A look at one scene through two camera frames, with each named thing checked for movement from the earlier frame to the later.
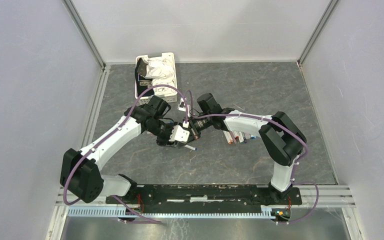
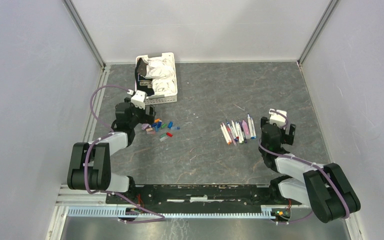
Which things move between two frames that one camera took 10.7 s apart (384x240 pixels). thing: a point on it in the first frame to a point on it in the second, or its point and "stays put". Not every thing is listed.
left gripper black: (165, 142) to (146, 118)
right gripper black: (191, 125) to (287, 138)
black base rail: (205, 198) stays put
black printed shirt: (142, 83) stays put
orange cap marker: (228, 137) stays put
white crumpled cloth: (161, 71) stays put
